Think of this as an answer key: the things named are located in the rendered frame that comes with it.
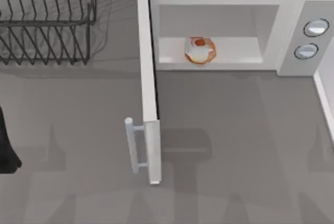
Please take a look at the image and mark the white microwave door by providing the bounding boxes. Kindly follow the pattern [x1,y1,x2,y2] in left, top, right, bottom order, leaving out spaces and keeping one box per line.
[136,0,162,185]

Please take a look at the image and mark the grey metal door handle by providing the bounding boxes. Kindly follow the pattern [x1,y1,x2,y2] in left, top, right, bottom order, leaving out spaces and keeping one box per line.
[124,117,147,174]

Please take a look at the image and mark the grey round microwave knob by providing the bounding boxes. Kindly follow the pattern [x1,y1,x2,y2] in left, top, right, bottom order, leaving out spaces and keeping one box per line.
[294,43,319,60]
[303,18,329,38]

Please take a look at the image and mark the pale microwave oven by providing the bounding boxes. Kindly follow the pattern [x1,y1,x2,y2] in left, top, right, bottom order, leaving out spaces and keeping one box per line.
[145,0,334,77]

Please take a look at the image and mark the orange and white cup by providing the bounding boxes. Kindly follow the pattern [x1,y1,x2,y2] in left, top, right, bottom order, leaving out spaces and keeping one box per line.
[184,36,217,65]

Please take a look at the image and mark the dark wire dish rack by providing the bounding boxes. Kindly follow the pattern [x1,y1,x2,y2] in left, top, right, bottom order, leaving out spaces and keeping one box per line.
[0,0,98,66]

